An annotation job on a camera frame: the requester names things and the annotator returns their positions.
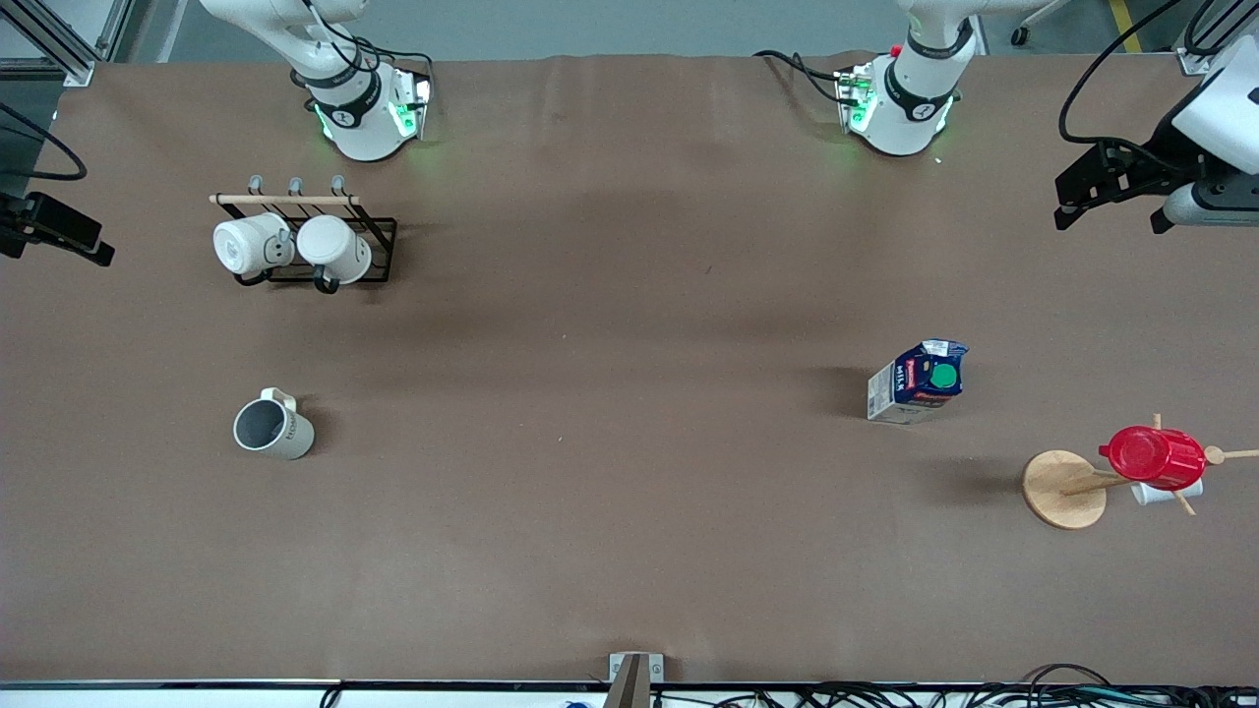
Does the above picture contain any blue white milk carton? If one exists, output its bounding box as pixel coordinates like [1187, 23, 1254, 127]
[867, 338, 971, 426]

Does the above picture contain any ribbed off-white cup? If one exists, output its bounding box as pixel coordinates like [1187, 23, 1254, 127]
[232, 386, 317, 462]

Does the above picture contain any red cup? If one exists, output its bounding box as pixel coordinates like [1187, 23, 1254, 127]
[1098, 425, 1209, 492]

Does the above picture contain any small white cup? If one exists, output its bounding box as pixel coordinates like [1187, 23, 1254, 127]
[1130, 477, 1205, 508]

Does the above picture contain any black chair caster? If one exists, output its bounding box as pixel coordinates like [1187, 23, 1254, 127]
[1010, 0, 1070, 48]

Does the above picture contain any white mug with face print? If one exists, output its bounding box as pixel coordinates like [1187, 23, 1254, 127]
[212, 211, 297, 289]

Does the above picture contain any wooden mug tree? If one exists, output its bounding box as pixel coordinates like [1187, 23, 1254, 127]
[1022, 413, 1259, 532]

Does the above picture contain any aluminium frame profile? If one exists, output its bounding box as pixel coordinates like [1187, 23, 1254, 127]
[1174, 0, 1243, 78]
[0, 0, 136, 87]

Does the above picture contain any black looped cable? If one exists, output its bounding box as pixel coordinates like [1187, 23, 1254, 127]
[1183, 0, 1246, 57]

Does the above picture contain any black wire mug rack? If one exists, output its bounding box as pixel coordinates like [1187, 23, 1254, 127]
[209, 174, 399, 295]

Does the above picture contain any plain white mug black handle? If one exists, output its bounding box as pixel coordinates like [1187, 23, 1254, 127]
[295, 214, 374, 295]

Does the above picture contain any black left base cable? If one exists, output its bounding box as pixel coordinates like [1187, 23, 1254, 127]
[753, 48, 853, 107]

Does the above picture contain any black base cable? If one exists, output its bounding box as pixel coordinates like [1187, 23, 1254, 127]
[753, 48, 853, 107]
[300, 0, 436, 86]

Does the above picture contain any black right base cable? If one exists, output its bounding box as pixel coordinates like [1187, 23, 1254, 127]
[300, 0, 436, 86]

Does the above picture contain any black cable bundle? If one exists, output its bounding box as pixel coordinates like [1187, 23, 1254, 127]
[653, 663, 1259, 708]

